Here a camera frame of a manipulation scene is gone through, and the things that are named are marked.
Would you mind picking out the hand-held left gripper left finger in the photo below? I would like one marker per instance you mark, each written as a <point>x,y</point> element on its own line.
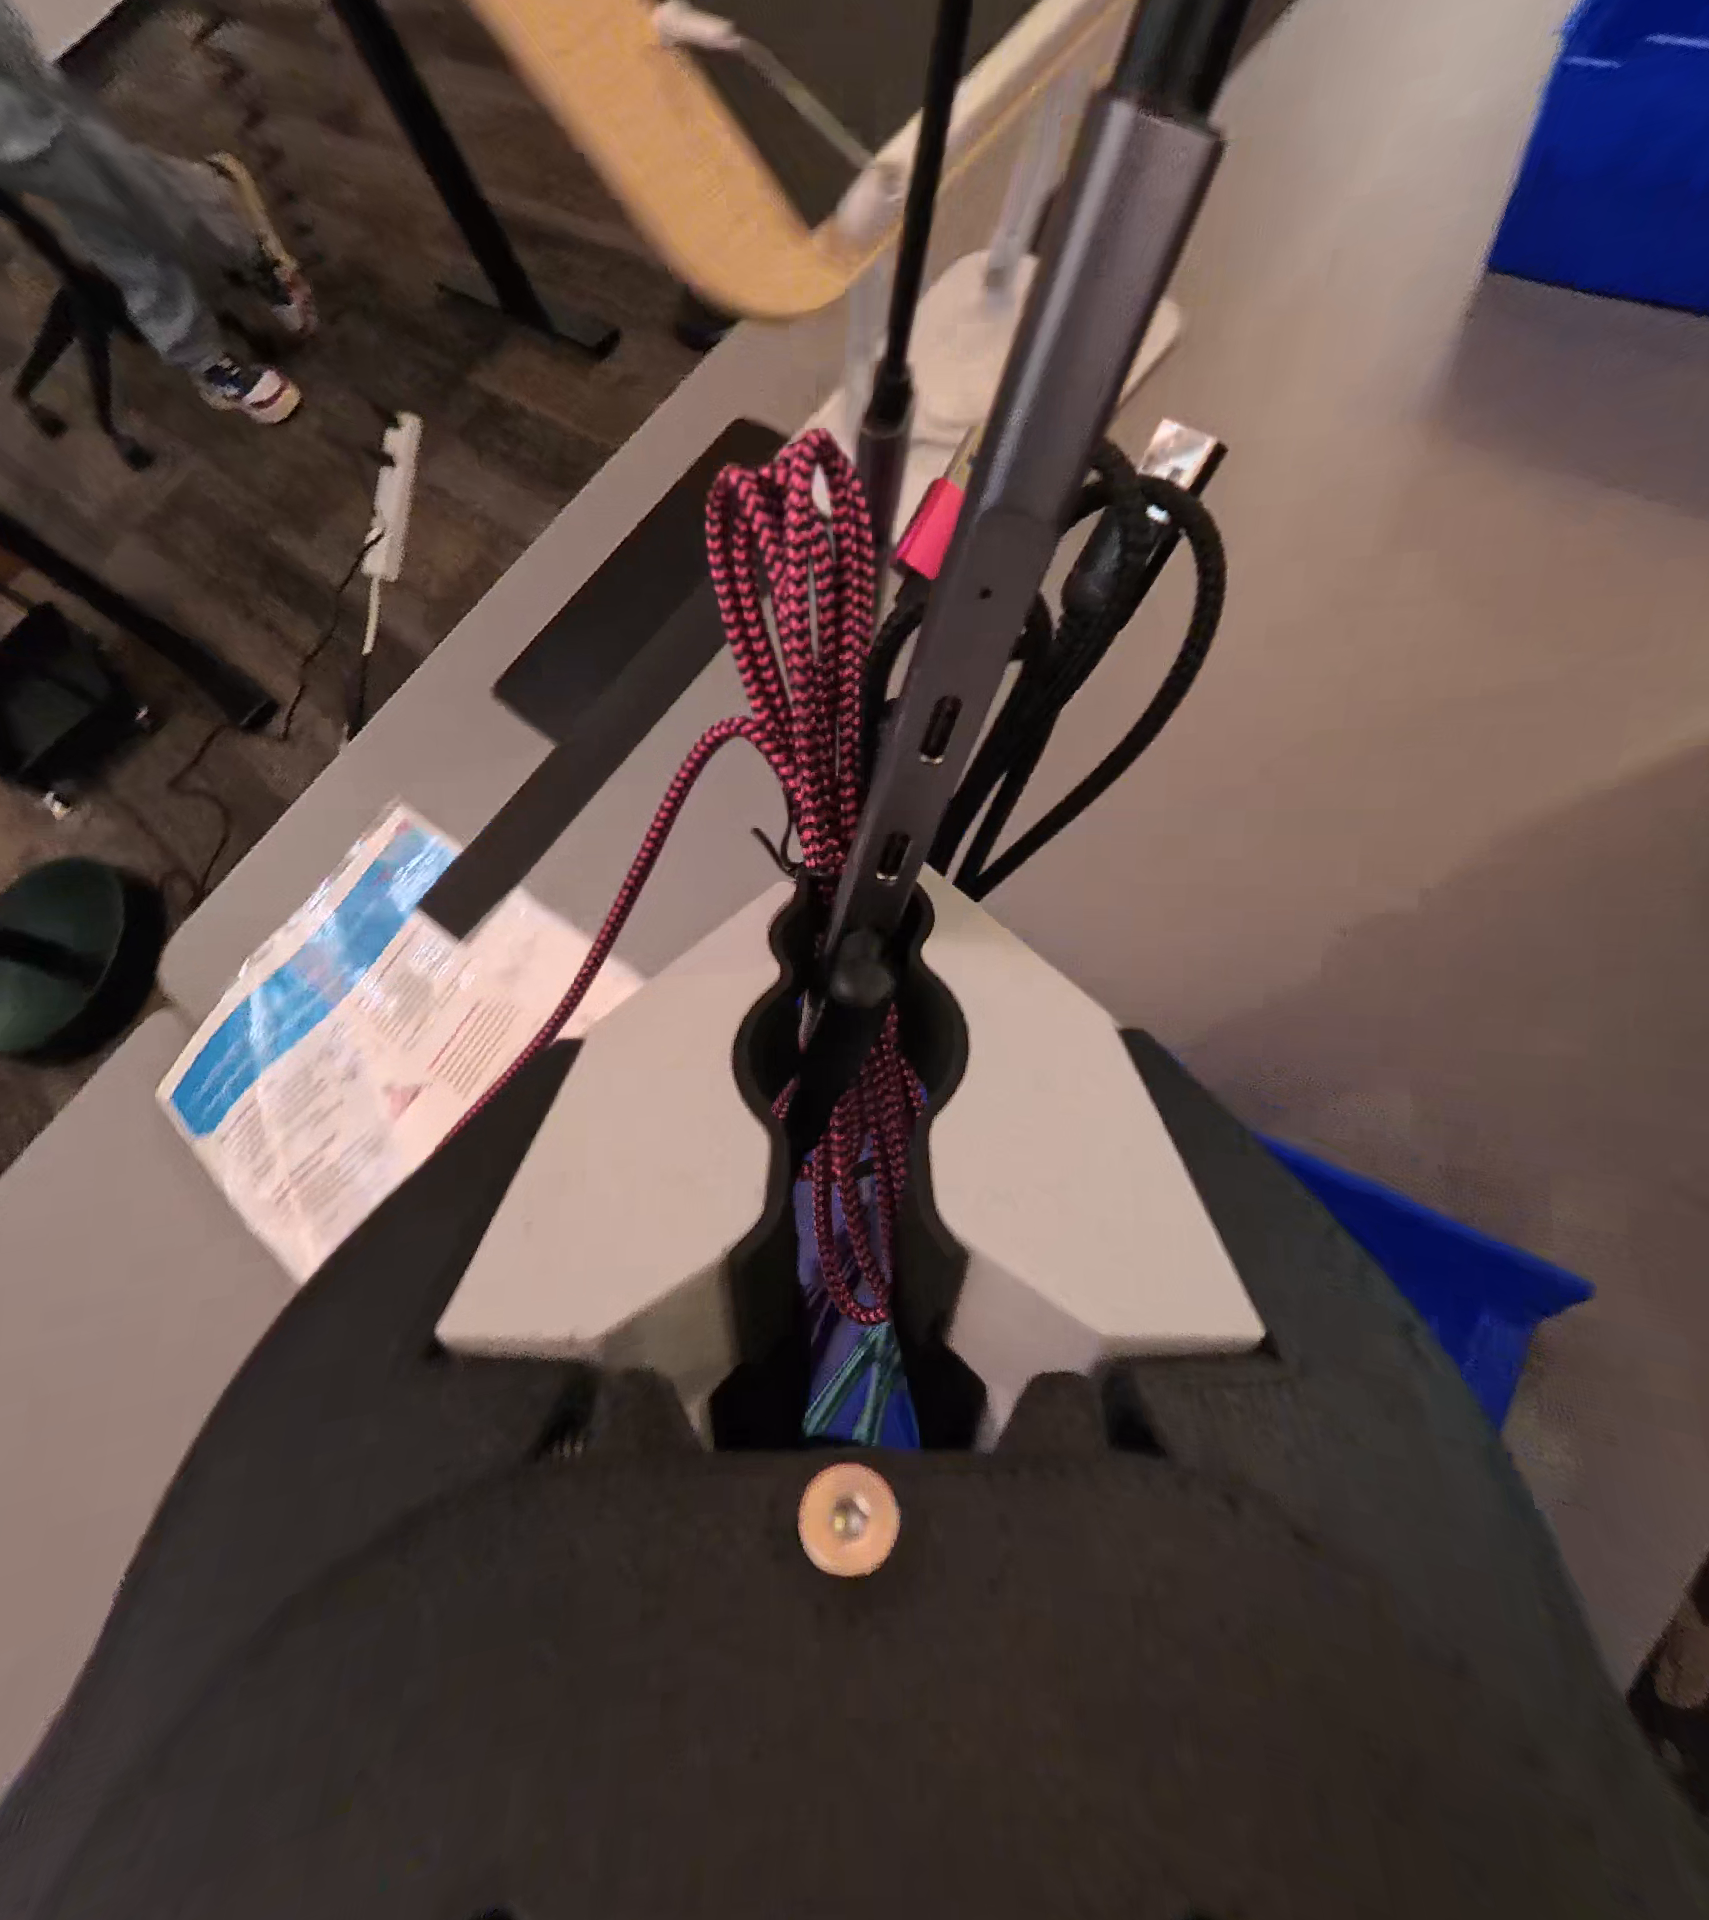
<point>599,1201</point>

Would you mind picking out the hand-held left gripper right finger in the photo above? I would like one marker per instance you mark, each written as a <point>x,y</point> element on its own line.
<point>1094,1201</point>

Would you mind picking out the tagged blue plastic bin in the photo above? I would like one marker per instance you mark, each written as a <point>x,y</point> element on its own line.
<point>1619,150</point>

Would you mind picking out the grey usb hub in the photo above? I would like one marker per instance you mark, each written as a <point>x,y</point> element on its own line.
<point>1078,345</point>

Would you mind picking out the printed paper leaflet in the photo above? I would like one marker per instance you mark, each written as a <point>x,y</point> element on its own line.
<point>345,1050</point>

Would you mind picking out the black stanchion pole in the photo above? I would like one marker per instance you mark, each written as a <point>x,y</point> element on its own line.
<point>44,961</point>

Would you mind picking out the white power strip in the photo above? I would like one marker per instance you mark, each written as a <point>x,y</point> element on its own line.
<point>395,511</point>

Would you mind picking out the black floor box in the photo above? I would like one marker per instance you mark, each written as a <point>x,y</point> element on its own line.
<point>52,690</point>

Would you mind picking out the black office chair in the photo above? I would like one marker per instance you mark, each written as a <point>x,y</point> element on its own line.
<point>74,345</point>

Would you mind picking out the brown standing desk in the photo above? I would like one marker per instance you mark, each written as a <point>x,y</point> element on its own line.
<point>449,165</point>

